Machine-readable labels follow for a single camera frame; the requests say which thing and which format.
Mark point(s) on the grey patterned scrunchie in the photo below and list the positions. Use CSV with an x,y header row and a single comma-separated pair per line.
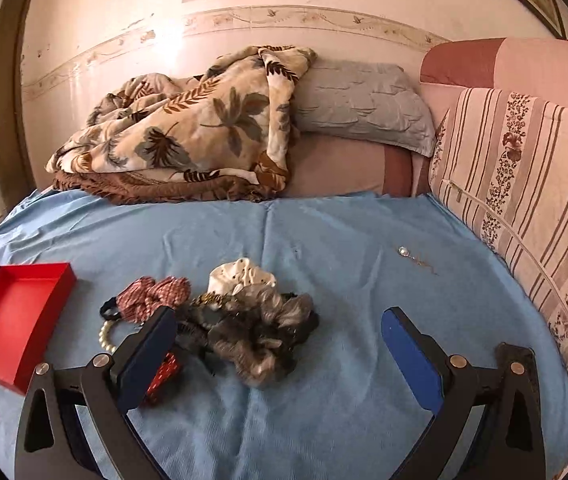
x,y
256,329

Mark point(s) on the light blue bed sheet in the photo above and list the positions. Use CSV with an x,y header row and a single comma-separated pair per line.
x,y
345,412

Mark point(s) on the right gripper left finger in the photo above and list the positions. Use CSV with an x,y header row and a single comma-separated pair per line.
x,y
51,443

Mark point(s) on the striped floral cushion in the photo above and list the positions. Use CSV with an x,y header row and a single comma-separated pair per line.
x,y
501,166

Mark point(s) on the red plaid scrunchie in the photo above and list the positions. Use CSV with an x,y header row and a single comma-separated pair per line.
x,y
138,301

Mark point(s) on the pink sofa backrest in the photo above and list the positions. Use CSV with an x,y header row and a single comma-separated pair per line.
x,y
538,67

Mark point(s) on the grey blue pillow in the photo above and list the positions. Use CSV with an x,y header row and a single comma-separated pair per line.
x,y
372,102

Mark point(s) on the red polka dot scrunchie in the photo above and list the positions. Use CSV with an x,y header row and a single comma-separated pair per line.
x,y
167,372

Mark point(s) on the white cherry print scrunchie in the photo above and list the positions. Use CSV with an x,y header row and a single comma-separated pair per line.
x,y
231,277

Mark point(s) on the red open box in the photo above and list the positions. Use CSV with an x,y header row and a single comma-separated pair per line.
x,y
31,299

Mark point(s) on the leaf print blanket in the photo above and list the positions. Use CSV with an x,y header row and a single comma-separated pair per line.
x,y
215,136

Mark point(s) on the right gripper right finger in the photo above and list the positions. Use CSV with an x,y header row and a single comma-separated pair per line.
x,y
508,440

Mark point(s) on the pink bolster pillow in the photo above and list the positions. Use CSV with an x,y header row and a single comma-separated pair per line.
x,y
327,165

